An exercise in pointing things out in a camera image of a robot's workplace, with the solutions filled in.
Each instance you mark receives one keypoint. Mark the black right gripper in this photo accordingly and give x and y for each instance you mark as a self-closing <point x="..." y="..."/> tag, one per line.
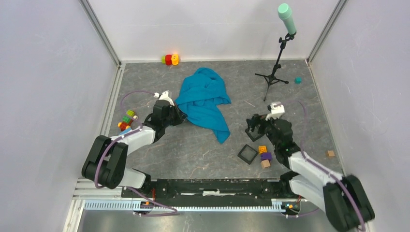
<point x="256" y="120"/>

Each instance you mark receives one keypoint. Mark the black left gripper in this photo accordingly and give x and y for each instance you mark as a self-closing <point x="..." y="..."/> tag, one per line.
<point x="181" y="117"/>

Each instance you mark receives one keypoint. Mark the teal blue cloth garment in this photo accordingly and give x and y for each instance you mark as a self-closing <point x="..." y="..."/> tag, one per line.
<point x="199" y="97"/>

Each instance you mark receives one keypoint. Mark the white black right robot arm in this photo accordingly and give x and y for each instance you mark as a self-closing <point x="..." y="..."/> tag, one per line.
<point x="342" y="198"/>

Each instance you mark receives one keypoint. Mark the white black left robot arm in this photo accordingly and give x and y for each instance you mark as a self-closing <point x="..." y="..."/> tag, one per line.
<point x="106" y="160"/>

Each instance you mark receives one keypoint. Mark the orange toy block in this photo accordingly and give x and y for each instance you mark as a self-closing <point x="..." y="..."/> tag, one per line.
<point x="262" y="149"/>

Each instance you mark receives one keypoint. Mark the purple toy block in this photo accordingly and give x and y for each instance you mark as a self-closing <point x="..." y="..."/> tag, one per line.
<point x="266" y="156"/>

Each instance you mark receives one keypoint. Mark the tan wooden cube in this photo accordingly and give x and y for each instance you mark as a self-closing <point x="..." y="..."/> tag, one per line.
<point x="265" y="163"/>

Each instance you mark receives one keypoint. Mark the colourful toy block train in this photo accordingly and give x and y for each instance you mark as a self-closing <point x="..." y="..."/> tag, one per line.
<point x="127" y="120"/>

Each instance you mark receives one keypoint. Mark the black tripod microphone stand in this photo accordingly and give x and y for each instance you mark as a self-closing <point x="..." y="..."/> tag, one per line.
<point x="271" y="79"/>

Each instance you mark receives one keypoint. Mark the green red orange toy stack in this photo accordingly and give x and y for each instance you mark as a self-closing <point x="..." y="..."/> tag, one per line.
<point x="170" y="59"/>

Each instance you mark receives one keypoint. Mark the small teal cube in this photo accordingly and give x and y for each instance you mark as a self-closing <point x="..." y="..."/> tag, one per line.
<point x="298" y="80"/>

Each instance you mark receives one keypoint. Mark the brown wooden cube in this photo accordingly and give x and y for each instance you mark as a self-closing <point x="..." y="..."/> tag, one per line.
<point x="330" y="153"/>

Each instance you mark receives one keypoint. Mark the mint green microphone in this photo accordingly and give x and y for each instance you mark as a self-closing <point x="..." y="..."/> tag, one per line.
<point x="285" y="14"/>

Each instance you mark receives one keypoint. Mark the black square frame upper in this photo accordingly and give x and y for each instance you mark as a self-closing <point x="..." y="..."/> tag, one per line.
<point x="254" y="134"/>

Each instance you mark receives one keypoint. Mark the black square frame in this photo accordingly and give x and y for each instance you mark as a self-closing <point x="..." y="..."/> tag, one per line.
<point x="254" y="134"/>
<point x="247" y="154"/>

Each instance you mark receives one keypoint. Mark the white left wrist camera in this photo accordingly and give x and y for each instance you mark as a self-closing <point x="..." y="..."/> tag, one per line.
<point x="166" y="95"/>

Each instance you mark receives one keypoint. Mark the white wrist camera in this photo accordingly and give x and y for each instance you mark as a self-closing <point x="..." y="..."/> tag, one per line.
<point x="166" y="95"/>
<point x="276" y="110"/>

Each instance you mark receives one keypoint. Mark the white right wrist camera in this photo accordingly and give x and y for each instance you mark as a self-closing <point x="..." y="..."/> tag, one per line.
<point x="276" y="110"/>

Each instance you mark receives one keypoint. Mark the black square frame lower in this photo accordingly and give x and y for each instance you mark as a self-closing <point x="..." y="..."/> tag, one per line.
<point x="247" y="154"/>

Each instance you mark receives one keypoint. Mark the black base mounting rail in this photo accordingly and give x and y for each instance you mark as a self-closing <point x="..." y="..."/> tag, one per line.
<point x="217" y="192"/>

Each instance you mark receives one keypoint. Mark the white slotted cable duct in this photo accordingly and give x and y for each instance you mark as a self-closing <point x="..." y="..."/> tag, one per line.
<point x="137" y="205"/>

